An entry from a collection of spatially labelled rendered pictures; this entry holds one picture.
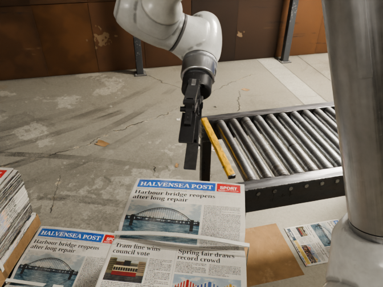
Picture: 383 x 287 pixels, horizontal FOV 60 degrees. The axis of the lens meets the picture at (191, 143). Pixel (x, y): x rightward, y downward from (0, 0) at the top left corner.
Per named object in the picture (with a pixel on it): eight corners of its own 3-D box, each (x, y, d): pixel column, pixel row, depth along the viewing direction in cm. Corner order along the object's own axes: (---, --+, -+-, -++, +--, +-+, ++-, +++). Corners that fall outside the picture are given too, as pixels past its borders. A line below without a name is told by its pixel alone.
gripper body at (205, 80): (212, 69, 80) (209, 101, 75) (212, 91, 87) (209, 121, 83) (181, 68, 80) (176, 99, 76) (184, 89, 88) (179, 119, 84)
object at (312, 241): (306, 267, 186) (306, 266, 185) (284, 228, 209) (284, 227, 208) (365, 255, 193) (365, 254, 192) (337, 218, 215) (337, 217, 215)
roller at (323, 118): (377, 160, 134) (381, 166, 137) (317, 105, 171) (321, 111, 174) (366, 168, 135) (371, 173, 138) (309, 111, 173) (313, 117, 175)
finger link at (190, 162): (186, 142, 83) (187, 143, 84) (183, 168, 80) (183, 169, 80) (198, 143, 83) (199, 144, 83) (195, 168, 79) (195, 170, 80)
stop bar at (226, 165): (227, 180, 126) (227, 176, 125) (200, 121, 160) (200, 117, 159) (235, 178, 126) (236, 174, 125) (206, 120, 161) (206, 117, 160)
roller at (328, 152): (339, 177, 135) (341, 168, 132) (287, 119, 172) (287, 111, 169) (350, 175, 135) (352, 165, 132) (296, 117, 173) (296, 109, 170)
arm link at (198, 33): (206, 80, 93) (163, 61, 88) (211, 39, 100) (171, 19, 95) (228, 58, 84) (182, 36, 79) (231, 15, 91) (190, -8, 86)
